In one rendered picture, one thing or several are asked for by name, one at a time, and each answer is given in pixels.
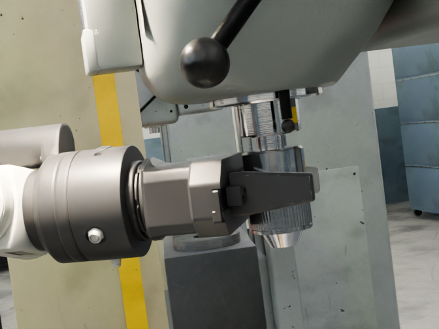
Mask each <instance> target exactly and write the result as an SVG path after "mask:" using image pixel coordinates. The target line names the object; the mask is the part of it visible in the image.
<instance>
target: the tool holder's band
mask: <svg viewBox="0 0 439 329"><path fill-rule="evenodd" d="M303 158H304V148H303V147H302V146H301V145H290V146H286V147H284V148H276V149H266V150H258V149H255V150H250V151H245V152H244V153H243V154H242V163H243V165H244V166H253V165H266V164H272V163H282V162H287V161H294V160H298V159H303Z"/></svg>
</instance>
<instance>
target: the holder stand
mask: <svg viewBox="0 0 439 329"><path fill-rule="evenodd" d="M163 245H164V263H165V272H166V276H167V286H168V292H169V301H170V306H171V315H172V325H173V329H267V320H266V315H265V305H264V299H263V289H262V284H261V274H260V269H259V259H258V253H257V247H256V245H255V244H254V243H253V242H252V241H251V240H250V238H249V237H248V235H247V234H246V233H245V232H244V231H243V230H242V229H241V227H239V228H238V229H236V230H235V231H234V232H233V233H232V234H231V235H230V236H217V237H209V238H200V237H199V236H198V235H197V234H185V235H177V236H166V237H165V238H164V239H163Z"/></svg>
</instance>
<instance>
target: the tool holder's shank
mask: <svg viewBox="0 0 439 329"><path fill-rule="evenodd" d="M285 134H287V133H280V134H270V135H265V136H254V137H250V138H256V139H255V141H256V146H257V149H258V150H266V149H276V148H284V147H286V146H287V141H286V135H285Z"/></svg>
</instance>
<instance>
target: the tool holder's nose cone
mask: <svg viewBox="0 0 439 329"><path fill-rule="evenodd" d="M302 232H303V230H302V231H298V232H292V233H287V234H275V235H262V236H263V237H264V239H265V240H266V242H267V243H268V245H269V246H270V247H271V248H282V247H291V246H294V245H297V244H299V241H300V239H301V236H302Z"/></svg>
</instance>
